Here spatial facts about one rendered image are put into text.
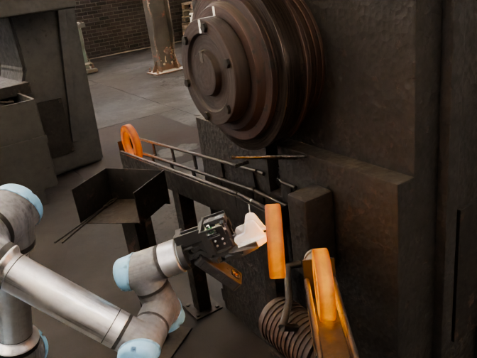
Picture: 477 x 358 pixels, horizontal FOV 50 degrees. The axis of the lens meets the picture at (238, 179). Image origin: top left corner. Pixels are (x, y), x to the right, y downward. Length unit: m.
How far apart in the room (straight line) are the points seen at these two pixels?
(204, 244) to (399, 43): 0.59
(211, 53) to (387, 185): 0.55
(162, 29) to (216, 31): 7.17
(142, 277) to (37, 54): 3.21
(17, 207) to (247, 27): 0.67
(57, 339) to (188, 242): 1.42
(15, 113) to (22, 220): 2.52
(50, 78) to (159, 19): 4.44
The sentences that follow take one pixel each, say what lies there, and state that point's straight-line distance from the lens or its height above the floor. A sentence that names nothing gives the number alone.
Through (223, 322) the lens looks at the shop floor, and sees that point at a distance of 2.22.
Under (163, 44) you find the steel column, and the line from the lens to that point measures 8.47.
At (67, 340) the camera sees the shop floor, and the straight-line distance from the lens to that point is 2.38.
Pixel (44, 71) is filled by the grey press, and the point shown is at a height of 0.84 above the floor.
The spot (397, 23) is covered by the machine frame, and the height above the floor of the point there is 1.21.
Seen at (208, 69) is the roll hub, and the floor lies 1.13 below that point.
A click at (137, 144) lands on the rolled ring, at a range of 2.41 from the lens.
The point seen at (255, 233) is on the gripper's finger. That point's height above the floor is 0.86.
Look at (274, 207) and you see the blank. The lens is 1.04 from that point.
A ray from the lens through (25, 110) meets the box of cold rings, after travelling 3.66.
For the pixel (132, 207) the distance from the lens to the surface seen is 1.92.
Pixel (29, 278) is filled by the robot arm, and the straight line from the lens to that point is 1.06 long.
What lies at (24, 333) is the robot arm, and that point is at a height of 0.62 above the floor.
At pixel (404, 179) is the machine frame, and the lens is 1.21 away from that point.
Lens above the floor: 1.35
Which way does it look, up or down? 22 degrees down
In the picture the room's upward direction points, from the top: 8 degrees counter-clockwise
